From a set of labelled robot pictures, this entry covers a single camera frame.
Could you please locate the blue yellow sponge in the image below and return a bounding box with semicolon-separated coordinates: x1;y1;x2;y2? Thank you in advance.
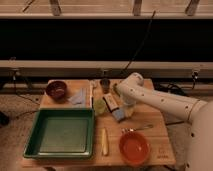
112;106;134;122

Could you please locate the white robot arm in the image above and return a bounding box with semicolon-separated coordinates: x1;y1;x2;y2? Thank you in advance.
116;73;213;171

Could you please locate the dark grey cup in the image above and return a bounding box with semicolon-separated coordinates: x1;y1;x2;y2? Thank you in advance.
100;78;110;94

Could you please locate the green toy vegetable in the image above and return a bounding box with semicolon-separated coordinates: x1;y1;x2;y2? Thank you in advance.
113;83;119;95

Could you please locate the black white eraser block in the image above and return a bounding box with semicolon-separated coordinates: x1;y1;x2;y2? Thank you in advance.
103;93;119;112

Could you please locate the white plastic spoon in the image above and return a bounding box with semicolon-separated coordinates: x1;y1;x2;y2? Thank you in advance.
90;80;97;108

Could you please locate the light green cup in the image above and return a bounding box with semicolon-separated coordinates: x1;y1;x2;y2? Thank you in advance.
93;99;106;115

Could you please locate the blue folded cloth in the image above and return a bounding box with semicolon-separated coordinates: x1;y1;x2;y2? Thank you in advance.
68;88;86;105

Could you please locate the metal spoon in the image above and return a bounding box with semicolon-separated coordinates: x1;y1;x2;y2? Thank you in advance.
122;124;154;133

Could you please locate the dark red bowl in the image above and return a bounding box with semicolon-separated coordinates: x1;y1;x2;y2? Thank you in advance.
45;81;67;100

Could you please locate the green plastic tray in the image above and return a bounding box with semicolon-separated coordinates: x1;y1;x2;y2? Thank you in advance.
23;108;95;159

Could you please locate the orange plastic bowl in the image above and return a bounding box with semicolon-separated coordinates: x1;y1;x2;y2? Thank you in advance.
119;132;150;167

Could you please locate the black cable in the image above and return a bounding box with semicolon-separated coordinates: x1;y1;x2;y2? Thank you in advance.
119;10;157;77

